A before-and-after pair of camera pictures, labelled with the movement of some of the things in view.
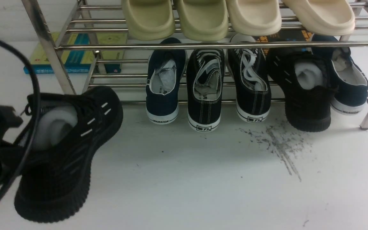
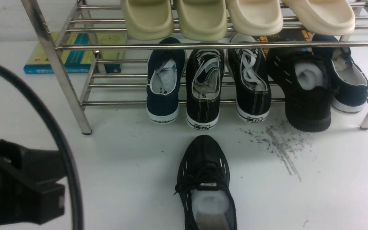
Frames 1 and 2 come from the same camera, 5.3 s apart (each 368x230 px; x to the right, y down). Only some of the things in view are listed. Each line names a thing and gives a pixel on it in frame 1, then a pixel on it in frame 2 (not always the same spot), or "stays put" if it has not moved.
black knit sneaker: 55,181 → 202,184
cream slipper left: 256,18 stays put
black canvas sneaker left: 204,85 stays put
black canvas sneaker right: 249,79 stays put
